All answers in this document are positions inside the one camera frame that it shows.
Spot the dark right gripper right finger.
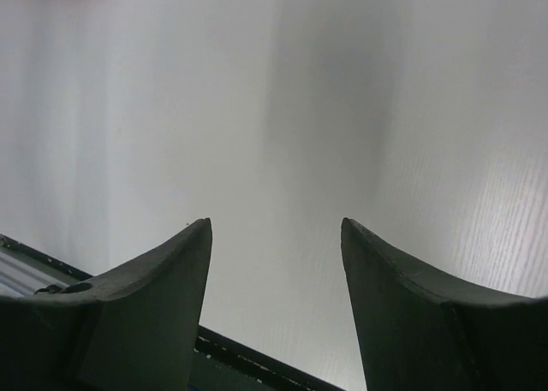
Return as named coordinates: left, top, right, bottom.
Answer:
left=341, top=218, right=547, bottom=390

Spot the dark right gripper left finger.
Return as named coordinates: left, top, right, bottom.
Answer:
left=1, top=219, right=212, bottom=390

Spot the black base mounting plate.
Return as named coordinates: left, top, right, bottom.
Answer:
left=1, top=235, right=338, bottom=391

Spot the aluminium frame rail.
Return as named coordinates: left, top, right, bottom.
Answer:
left=1, top=247, right=76, bottom=298

